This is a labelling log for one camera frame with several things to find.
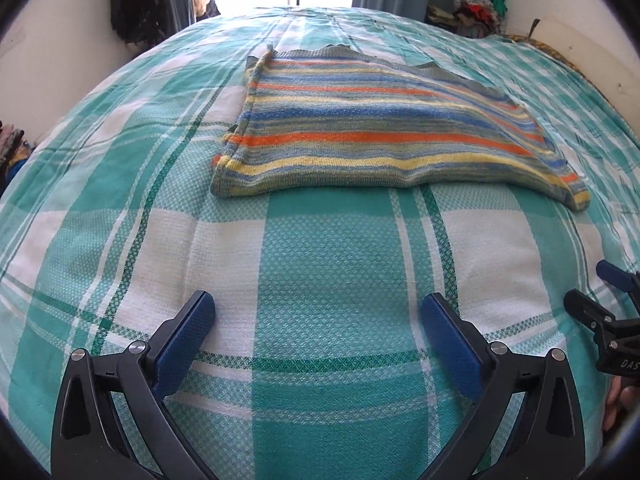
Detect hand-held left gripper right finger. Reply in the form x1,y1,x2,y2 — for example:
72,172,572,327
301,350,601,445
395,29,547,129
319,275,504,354
421,292,586,480

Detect person's right hand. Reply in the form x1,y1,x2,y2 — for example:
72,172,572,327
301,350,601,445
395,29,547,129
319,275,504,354
602,375,637,433

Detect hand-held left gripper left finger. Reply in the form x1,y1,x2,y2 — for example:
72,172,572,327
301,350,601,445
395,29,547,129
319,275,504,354
50,290,217,480

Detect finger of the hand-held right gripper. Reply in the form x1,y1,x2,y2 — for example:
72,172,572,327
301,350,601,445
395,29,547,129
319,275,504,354
563,289,618,342
595,259,640,297

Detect pile of folded clothes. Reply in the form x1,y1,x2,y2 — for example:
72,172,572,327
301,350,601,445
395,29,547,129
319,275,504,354
0,120,33,196

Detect colourful clothes pile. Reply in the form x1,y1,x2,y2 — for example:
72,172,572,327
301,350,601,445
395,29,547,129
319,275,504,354
427,0,510,38

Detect striped knit sweater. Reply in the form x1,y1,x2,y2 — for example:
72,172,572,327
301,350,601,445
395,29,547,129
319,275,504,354
210,44,592,212

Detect dark hanging clothes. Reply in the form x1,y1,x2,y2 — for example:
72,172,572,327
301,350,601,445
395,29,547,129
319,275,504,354
110,0,171,46

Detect teal checkered bed blanket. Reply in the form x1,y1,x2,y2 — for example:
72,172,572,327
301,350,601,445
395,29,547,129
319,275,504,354
0,6,640,480

